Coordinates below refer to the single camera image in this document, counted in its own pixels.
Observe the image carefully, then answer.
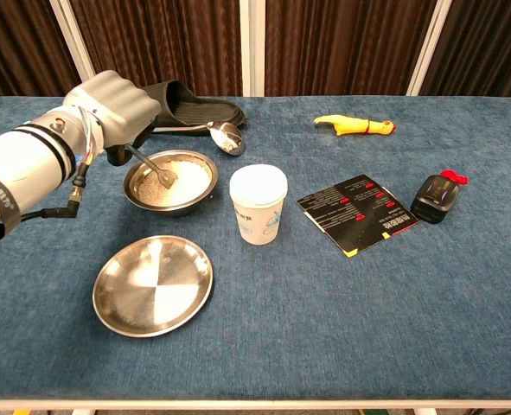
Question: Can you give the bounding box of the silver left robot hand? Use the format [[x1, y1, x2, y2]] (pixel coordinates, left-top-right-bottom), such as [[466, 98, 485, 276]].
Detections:
[[62, 70, 163, 168]]

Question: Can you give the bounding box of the small dark plastic spoon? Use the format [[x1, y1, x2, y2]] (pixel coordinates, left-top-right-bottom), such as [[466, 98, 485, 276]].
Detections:
[[127, 144, 179, 190]]

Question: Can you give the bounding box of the white powder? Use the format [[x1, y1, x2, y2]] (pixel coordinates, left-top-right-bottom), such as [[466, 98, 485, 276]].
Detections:
[[133, 158, 208, 207]]

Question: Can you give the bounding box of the stainless steel bowl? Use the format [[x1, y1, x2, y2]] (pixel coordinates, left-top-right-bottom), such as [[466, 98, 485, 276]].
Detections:
[[123, 149, 220, 218]]

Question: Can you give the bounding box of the white paper cup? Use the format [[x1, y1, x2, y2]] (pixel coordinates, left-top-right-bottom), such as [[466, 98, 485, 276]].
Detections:
[[229, 164, 289, 246]]

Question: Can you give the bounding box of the black rubber slipper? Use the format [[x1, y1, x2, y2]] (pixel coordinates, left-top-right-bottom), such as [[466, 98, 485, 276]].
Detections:
[[138, 79, 248, 131]]

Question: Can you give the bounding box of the stainless steel plate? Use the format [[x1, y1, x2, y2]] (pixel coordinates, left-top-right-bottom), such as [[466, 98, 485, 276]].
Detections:
[[92, 234, 215, 339]]

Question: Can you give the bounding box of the yellow rubber chicken toy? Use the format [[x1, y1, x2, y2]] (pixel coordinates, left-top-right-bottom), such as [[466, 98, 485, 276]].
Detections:
[[313, 112, 398, 138]]

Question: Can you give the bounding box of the black printed booklet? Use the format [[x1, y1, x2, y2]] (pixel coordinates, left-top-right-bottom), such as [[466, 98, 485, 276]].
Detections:
[[297, 174, 421, 259]]

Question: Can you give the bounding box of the blue table cloth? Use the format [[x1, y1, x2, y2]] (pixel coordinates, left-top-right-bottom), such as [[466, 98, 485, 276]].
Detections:
[[0, 95, 511, 401]]

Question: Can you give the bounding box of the black bottle red cap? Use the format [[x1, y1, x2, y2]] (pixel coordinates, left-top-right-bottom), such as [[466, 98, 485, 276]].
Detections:
[[410, 169, 470, 226]]

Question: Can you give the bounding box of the brown screen panel white frame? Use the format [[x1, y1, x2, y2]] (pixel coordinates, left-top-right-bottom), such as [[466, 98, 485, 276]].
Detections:
[[49, 0, 256, 98], [0, 0, 103, 103], [408, 0, 511, 103], [246, 0, 453, 98]]

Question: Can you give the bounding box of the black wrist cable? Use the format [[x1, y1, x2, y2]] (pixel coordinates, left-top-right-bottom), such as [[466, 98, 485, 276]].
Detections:
[[19, 160, 90, 222]]

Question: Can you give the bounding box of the steel ladle black handle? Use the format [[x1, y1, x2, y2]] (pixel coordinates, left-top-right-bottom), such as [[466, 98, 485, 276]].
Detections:
[[149, 120, 247, 157]]

